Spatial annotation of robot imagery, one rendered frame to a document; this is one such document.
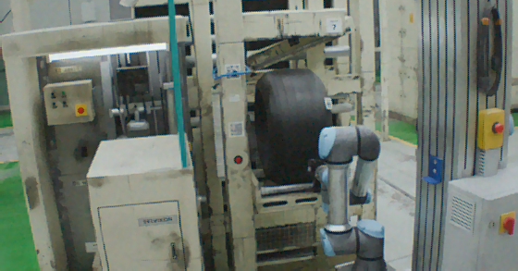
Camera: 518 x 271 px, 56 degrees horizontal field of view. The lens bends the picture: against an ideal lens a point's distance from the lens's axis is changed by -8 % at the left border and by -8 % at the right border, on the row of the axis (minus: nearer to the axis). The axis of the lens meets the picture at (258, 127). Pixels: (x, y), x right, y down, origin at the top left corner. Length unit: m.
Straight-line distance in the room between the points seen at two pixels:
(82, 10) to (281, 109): 9.43
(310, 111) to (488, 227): 1.15
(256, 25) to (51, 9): 9.15
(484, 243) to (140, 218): 1.22
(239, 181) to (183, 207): 0.80
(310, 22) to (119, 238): 1.60
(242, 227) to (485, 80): 1.58
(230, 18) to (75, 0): 9.29
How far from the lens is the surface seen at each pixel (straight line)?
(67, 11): 11.76
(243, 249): 2.92
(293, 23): 2.94
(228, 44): 2.62
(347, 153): 2.02
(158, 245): 2.06
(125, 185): 1.98
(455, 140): 1.86
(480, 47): 1.85
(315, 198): 2.82
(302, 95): 2.58
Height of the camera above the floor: 1.85
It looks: 13 degrees down
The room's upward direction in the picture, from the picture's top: 3 degrees counter-clockwise
